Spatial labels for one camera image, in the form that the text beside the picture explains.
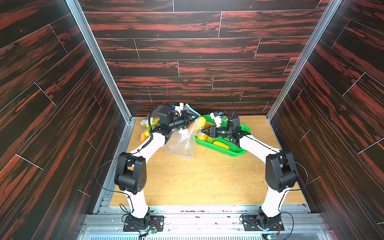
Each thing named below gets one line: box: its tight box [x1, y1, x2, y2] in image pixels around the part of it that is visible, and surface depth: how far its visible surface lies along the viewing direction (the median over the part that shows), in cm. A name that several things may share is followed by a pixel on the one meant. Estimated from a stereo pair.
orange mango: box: [189, 116, 207, 133], surface depth 86 cm
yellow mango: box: [212, 141, 230, 150], surface depth 100 cm
